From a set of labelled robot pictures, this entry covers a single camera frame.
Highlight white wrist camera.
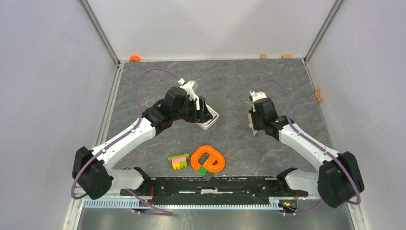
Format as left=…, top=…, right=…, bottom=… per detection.
left=249, top=91, right=267, bottom=103
left=178, top=78, right=199, bottom=100

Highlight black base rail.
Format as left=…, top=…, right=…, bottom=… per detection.
left=135, top=176, right=308, bottom=205

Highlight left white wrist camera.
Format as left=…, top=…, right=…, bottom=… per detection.
left=178, top=78, right=199, bottom=100

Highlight curved wooden piece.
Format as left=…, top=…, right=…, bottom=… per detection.
left=314, top=88, right=323, bottom=103

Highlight green pink yellow brick stack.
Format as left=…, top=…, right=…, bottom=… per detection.
left=168, top=154, right=189, bottom=170

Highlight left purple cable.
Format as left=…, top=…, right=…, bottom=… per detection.
left=70, top=68, right=183, bottom=217

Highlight white rectangular tray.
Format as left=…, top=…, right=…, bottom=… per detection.
left=197, top=105, right=219, bottom=131

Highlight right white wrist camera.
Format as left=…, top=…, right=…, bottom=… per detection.
left=249, top=91, right=267, bottom=103

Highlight grey toy baseplate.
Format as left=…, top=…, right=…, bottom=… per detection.
left=202, top=171, right=214, bottom=181

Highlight green toy brick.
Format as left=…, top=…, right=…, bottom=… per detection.
left=197, top=166, right=207, bottom=176

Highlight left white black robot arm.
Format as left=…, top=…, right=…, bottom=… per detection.
left=71, top=81, right=219, bottom=200

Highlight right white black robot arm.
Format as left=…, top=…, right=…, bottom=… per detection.
left=248, top=92, right=365, bottom=208

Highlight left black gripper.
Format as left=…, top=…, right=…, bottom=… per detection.
left=172, top=96, right=213, bottom=124

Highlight white slotted cable duct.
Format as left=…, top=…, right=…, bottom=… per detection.
left=83, top=198, right=282, bottom=211

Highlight orange round cap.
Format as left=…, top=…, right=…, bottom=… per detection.
left=129, top=55, right=141, bottom=62

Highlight orange curved toy track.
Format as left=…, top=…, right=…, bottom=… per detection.
left=190, top=145, right=226, bottom=173

